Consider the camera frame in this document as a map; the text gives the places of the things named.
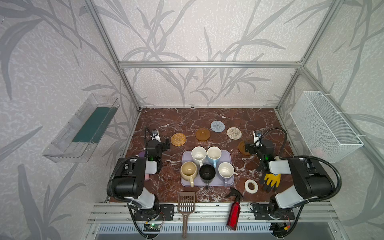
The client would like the white wire basket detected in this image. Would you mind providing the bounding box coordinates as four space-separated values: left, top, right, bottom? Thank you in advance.
290 91 364 163

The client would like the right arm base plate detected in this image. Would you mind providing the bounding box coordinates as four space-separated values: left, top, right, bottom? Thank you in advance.
249 203 296 220

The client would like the clear plastic wall shelf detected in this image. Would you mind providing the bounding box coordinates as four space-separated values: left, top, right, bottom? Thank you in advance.
43 94 120 163

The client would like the lilac plastic tray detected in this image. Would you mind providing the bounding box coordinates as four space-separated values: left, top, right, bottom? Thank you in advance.
180 149 235 188

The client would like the woven rattan coaster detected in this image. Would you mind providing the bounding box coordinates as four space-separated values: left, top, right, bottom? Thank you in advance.
171 133 187 147

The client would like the white rainbow rope coaster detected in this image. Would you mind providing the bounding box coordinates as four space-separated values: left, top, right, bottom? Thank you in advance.
227 127 242 140

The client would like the pink object in basket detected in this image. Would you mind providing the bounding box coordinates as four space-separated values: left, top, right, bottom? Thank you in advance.
311 147 327 160

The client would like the grey-blue felt coaster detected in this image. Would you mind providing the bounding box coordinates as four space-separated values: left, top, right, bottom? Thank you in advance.
211 121 226 133

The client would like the yellow black work glove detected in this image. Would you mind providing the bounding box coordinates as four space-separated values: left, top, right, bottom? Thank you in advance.
260 174 281 193

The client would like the purple small object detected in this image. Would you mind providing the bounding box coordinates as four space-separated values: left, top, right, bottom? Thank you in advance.
138 151 146 158

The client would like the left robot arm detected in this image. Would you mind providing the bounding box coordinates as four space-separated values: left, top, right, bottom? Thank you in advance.
107 139 171 215

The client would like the white and blue mug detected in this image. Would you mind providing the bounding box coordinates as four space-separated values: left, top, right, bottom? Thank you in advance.
207 147 222 168

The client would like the white mug lilac handle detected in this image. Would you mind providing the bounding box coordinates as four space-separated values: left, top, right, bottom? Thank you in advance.
218 162 235 187

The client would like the beige ceramic mug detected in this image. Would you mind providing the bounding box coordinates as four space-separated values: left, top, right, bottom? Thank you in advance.
180 162 198 188

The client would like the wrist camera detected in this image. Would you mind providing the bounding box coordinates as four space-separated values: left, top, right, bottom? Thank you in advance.
151 130 161 142
253 131 263 146

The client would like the red spray bottle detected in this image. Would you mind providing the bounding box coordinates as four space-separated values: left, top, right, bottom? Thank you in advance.
225 187 244 231

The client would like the white tape roll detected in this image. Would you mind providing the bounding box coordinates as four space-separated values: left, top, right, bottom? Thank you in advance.
245 179 259 194

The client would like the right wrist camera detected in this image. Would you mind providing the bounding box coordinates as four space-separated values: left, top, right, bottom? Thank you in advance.
253 131 263 146

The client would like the white speckled mug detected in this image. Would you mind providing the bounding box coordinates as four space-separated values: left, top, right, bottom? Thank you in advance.
191 146 207 168

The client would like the green sponge pad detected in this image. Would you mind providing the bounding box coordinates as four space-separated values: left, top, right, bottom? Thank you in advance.
72 107 118 144

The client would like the black mug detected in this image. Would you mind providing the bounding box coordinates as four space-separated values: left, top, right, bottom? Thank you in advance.
199 164 216 190

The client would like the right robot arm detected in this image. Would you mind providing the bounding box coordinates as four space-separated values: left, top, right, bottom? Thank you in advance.
245 131 342 220

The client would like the brown litter scoop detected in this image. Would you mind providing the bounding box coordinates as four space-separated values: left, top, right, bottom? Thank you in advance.
178 192 196 239

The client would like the brown wooden coaster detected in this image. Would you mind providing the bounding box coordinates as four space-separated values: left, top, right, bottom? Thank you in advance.
195 128 211 142
238 141 251 156

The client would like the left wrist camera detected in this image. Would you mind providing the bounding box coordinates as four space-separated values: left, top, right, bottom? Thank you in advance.
151 130 161 142

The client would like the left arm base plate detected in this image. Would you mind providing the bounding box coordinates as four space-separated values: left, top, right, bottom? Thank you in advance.
134 204 175 221

